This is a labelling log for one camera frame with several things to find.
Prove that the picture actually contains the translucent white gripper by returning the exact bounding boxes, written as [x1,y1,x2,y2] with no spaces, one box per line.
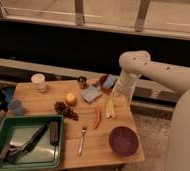
[110,71,137,105]

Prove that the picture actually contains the silver metal fork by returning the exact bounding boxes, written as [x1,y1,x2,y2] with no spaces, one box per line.
[78,126,88,156]

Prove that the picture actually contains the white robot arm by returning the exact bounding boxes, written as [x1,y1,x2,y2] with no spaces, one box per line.
[115,51,190,171]

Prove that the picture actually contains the small metal cup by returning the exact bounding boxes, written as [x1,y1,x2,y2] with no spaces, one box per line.
[77,76,87,89]

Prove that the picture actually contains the white plastic cup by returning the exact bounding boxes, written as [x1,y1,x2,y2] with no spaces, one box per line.
[31,73,46,92]

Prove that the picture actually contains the blue plastic cup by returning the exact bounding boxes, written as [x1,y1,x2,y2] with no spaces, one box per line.
[8,100,24,115]

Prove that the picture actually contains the red bowl with blue item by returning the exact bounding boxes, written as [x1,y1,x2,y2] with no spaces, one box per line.
[99,74,117,92]

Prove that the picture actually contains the peeled banana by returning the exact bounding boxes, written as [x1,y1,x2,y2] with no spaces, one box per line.
[106,100,115,118]

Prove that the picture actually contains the blue sponge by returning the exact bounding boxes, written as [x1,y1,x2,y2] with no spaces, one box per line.
[81,86,101,103]

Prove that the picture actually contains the orange carrot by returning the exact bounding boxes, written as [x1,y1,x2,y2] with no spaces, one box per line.
[93,106,101,129]

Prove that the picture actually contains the wooden board table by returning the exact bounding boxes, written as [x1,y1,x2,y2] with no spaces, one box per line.
[13,80,145,170]

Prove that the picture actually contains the purple bowl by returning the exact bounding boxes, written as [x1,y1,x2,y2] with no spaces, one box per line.
[109,126,139,157]

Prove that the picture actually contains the dark grape bunch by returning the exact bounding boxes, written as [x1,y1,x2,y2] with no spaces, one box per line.
[54,101,79,121]

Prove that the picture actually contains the brown rectangular bar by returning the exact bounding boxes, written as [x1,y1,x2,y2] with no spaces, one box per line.
[50,121,59,145]

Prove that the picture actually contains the green plastic tray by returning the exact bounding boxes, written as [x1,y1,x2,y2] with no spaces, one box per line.
[0,115,64,171]

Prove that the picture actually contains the black tongs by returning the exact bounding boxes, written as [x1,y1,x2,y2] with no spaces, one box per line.
[0,124,48,163]

